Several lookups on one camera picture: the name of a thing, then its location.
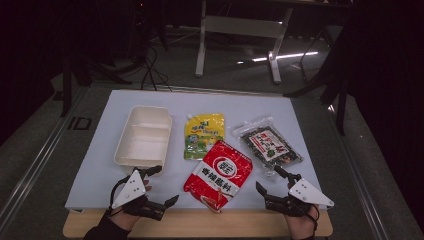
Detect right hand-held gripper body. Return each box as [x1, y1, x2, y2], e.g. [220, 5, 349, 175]
[264, 178, 335, 218]

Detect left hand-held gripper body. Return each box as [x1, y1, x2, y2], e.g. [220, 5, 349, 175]
[111, 169, 166, 221]

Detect clear seaweed flakes bag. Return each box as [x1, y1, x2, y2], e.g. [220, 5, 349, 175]
[232, 115, 304, 178]

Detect white divided food container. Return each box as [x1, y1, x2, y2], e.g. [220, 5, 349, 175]
[113, 105, 173, 177]

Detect red seasoning packet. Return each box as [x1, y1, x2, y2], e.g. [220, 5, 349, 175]
[182, 139, 254, 214]

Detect yellow spouted sauce pouch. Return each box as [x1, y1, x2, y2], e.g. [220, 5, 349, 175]
[183, 113, 226, 161]

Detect person's left hand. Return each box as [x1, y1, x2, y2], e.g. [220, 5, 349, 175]
[108, 179, 153, 232]

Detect person's right hand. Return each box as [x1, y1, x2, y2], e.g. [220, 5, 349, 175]
[284, 204, 320, 240]

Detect white table mat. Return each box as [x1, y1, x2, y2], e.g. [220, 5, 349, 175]
[64, 89, 329, 211]

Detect black metal stand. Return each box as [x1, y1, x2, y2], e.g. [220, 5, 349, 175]
[59, 39, 148, 118]
[283, 19, 350, 137]

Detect dark curtain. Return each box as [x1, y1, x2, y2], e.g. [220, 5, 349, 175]
[346, 0, 424, 233]
[0, 0, 69, 146]

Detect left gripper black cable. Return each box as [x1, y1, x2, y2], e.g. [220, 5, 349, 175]
[108, 175, 130, 215]

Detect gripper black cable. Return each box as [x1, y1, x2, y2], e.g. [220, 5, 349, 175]
[305, 203, 321, 224]
[108, 175, 130, 215]

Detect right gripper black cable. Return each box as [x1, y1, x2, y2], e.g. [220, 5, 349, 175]
[305, 203, 321, 224]

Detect metal floor rail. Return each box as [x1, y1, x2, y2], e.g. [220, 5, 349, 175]
[0, 86, 88, 229]
[327, 103, 392, 240]

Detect black floor cables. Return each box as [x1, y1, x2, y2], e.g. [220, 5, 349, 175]
[139, 41, 174, 93]

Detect white metal desk frame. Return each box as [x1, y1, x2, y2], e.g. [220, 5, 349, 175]
[194, 0, 354, 84]

